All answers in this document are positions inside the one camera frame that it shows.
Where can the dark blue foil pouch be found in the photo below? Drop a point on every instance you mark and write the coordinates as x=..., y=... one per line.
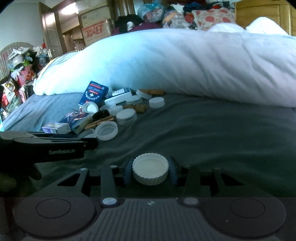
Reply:
x=77, y=120

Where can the white small bottle cap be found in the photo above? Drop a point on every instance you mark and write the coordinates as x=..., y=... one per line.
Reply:
x=156, y=102

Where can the white open jar lid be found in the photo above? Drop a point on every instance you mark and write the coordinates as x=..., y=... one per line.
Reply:
x=106, y=130

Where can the wooden door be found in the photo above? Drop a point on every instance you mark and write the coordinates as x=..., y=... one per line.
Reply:
x=50, y=31

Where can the dark blue cross medicine box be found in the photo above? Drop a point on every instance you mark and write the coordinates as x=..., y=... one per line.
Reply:
x=94, y=93

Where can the white medicine box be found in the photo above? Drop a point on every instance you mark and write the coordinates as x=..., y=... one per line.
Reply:
x=118, y=96

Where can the clothes pile beside bed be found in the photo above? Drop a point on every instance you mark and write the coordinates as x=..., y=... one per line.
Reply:
x=165, y=14

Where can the light blue folded duvet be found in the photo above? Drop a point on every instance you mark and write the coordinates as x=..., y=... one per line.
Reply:
x=252, y=65

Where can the white ribbed jar lid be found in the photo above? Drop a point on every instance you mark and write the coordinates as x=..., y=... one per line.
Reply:
x=150, y=169

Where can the wooden headboard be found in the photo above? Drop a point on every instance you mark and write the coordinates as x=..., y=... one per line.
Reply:
x=281, y=12

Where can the pile of bags and clothes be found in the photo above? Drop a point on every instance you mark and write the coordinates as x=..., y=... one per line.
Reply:
x=20, y=66

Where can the pair of wooden clothespins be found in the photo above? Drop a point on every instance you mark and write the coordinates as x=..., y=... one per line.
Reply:
x=98, y=122

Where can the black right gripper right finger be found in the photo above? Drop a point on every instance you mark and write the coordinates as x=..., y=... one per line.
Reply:
x=186, y=180

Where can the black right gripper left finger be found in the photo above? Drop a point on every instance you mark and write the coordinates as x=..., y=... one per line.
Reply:
x=113, y=179

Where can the white flat jar lid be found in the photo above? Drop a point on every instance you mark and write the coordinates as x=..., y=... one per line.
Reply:
x=126, y=116

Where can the purple yellow-arrow cream box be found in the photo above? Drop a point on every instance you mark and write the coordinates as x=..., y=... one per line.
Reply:
x=57, y=128

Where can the red floral pillow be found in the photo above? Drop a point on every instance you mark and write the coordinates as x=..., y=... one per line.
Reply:
x=205, y=19

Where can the black round cap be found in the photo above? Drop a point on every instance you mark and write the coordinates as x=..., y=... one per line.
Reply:
x=100, y=115

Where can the large cardboard box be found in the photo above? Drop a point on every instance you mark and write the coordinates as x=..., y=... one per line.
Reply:
x=95, y=18

